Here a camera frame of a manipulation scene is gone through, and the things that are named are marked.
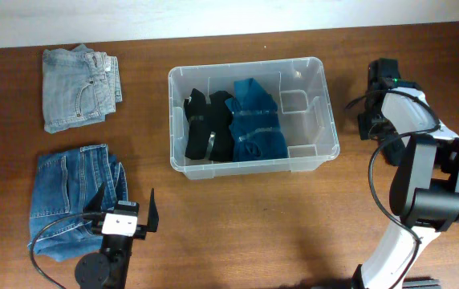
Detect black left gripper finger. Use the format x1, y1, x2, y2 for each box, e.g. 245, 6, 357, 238
146, 189, 160, 233
83, 183, 105, 213

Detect black garment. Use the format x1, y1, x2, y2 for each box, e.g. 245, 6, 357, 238
184, 88, 234, 162

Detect light blue jeans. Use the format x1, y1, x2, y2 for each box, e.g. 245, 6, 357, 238
43, 44, 123, 133

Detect dark blue garment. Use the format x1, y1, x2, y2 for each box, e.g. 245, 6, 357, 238
225, 78, 288, 162

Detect dark green-black garment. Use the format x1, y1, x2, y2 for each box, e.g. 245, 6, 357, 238
381, 135, 405, 166

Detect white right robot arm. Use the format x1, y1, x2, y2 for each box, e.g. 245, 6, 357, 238
348, 58, 459, 289

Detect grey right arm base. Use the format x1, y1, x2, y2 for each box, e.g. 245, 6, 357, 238
402, 279, 441, 289

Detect clear plastic storage container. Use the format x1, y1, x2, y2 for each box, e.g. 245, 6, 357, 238
168, 56, 340, 180

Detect dark blue folded jeans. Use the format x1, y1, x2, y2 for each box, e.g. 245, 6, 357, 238
29, 144, 128, 262

